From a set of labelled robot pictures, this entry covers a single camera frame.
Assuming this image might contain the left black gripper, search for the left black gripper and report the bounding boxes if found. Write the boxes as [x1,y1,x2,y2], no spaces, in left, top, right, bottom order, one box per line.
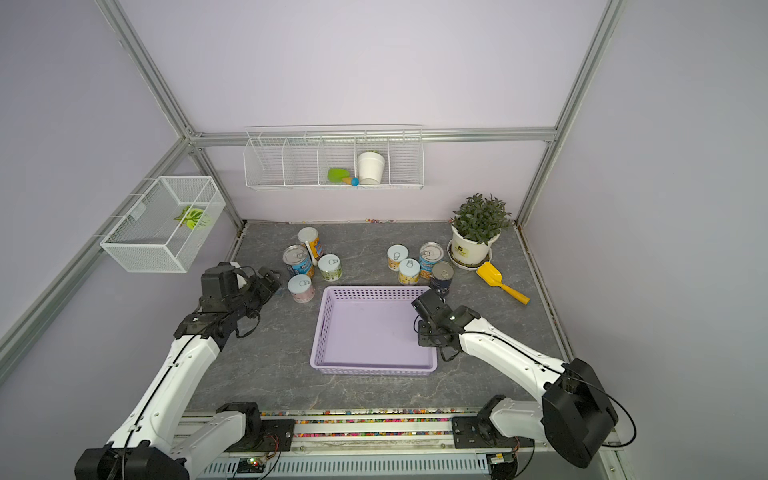
[228,266,284,320]

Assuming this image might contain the dark purple can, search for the dark purple can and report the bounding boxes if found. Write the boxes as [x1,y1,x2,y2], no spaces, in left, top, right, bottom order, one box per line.
[430,261,455,298]

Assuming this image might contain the blue soup can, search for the blue soup can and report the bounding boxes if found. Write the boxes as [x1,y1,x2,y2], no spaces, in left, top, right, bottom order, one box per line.
[419,242,444,279]
[282,245,314,277]

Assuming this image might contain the tall colourful snack tube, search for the tall colourful snack tube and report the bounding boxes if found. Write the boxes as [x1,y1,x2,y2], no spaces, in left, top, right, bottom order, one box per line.
[297,227,323,265]

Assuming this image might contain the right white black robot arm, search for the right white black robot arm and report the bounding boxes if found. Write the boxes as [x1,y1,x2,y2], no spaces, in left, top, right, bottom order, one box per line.
[411,290,619,468]

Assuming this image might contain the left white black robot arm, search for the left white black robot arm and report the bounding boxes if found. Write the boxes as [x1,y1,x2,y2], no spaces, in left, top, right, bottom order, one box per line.
[74,262,281,479]

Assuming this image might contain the purple plastic basket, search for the purple plastic basket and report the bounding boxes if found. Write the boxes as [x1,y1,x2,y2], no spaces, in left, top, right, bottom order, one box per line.
[310,286,438,377]

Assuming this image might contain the green toy in basket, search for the green toy in basket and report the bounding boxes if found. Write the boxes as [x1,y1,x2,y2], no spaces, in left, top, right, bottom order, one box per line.
[174,206,212,230]

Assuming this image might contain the white mesh side basket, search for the white mesh side basket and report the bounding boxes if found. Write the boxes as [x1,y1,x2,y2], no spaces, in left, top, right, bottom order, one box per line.
[100,176,226,274]

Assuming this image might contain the yellow label small can front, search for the yellow label small can front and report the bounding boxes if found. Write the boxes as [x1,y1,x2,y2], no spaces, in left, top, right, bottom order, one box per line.
[398,258,421,285]

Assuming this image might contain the white plant saucer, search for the white plant saucer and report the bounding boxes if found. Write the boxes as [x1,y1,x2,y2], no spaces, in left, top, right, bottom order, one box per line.
[446,240,493,272]

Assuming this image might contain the pink label small can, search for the pink label small can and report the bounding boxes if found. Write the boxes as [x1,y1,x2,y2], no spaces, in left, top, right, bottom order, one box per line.
[287,274,315,304]

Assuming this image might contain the yellow toy shovel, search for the yellow toy shovel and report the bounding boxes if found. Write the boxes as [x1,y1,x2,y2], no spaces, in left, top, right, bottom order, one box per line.
[476,262,530,305]

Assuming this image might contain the orange label small can rear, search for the orange label small can rear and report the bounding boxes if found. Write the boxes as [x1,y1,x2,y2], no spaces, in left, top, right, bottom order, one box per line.
[387,244,409,272]

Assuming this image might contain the green label small can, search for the green label small can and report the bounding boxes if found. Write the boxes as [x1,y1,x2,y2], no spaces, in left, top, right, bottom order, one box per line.
[318,254,343,282]

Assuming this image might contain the coloured beads on edge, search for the coloured beads on edge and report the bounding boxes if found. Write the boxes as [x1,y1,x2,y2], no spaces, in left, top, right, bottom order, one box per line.
[261,407,479,439]

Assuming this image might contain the potted green plant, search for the potted green plant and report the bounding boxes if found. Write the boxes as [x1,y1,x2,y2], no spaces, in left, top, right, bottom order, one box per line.
[451,193,513,265]

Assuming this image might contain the green toy scoop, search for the green toy scoop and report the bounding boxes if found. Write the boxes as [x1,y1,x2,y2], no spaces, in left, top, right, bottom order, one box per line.
[327,168,360,187]

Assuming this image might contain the small white pot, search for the small white pot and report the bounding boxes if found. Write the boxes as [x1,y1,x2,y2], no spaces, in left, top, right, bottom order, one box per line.
[357,151,386,185]

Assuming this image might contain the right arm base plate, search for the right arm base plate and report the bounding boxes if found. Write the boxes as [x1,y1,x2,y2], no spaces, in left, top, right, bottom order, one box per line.
[451,416,534,449]

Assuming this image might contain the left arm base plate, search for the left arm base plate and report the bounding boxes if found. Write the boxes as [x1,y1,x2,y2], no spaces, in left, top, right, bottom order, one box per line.
[226,418,296,453]

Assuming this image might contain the white wire wall shelf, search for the white wire wall shelf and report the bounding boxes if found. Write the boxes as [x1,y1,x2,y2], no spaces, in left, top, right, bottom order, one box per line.
[243,125,425,190]

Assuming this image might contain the aluminium mounting rail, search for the aluminium mounting rail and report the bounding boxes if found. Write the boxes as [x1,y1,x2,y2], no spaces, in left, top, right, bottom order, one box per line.
[200,435,635,479]

